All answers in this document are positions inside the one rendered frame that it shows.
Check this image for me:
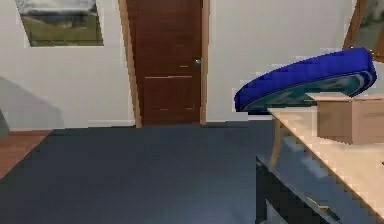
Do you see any brown cardboard box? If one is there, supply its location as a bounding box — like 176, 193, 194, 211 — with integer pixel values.
305, 92, 384, 146

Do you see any dark brown room door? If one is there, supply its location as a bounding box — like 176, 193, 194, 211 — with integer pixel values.
125, 0, 204, 127

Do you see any blue round disc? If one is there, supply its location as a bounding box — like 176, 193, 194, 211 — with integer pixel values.
234, 46, 378, 113

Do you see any white framed window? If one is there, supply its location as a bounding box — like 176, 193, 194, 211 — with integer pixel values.
14, 0, 105, 48

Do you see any light wooden table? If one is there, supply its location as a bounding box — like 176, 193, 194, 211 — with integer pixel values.
267, 106, 384, 221

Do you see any brown framed window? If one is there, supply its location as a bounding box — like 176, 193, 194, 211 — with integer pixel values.
342, 0, 384, 63

